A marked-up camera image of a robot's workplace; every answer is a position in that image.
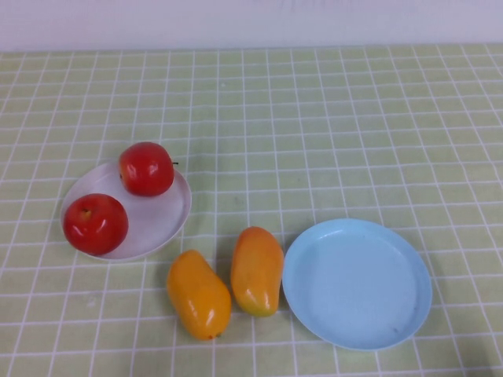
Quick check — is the orange mango with reddish end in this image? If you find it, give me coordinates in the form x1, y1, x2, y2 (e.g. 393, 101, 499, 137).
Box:
229, 226, 285, 318

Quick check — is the red apple with long stem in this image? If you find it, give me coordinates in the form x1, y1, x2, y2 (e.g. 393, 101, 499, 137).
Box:
118, 141, 180, 197

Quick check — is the light blue round plate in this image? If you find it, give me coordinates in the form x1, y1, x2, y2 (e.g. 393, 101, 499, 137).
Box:
281, 218, 434, 351

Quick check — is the green checkered tablecloth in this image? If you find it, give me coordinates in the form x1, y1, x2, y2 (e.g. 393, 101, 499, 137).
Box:
0, 42, 503, 377

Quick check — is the yellow-orange mango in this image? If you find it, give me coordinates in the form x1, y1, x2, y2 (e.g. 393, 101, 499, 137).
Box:
166, 250, 233, 342

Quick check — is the white round plate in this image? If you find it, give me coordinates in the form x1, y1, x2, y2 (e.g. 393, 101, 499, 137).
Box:
60, 159, 193, 262

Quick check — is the red apple with short stem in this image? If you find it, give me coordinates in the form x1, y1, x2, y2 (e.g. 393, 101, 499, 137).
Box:
62, 192, 130, 256

